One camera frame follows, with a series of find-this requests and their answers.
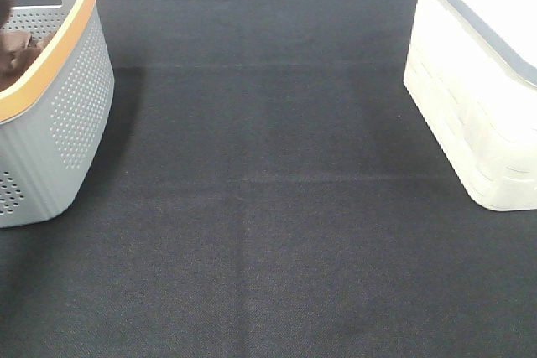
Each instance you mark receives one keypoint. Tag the grey perforated basket orange rim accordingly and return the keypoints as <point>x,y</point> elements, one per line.
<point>53,117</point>

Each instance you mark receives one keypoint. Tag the brown towel in basket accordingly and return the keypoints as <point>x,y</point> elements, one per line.
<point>19,50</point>

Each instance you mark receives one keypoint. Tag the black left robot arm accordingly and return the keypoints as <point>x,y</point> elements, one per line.
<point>5,10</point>

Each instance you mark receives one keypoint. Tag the black table cloth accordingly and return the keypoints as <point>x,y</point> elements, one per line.
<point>266,187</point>

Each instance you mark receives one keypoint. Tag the white basket grey rim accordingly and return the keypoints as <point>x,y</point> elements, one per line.
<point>471,71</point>

